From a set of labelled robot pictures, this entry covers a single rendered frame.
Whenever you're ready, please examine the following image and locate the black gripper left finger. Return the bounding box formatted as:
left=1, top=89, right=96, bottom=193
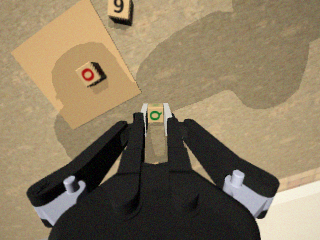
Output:
left=26, top=103, right=148, bottom=228

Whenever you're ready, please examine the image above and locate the tan square mat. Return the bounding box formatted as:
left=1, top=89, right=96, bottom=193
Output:
left=11, top=0, right=142, bottom=129

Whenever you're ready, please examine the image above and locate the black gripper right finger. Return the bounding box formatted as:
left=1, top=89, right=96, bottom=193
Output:
left=163, top=103, right=280, bottom=219

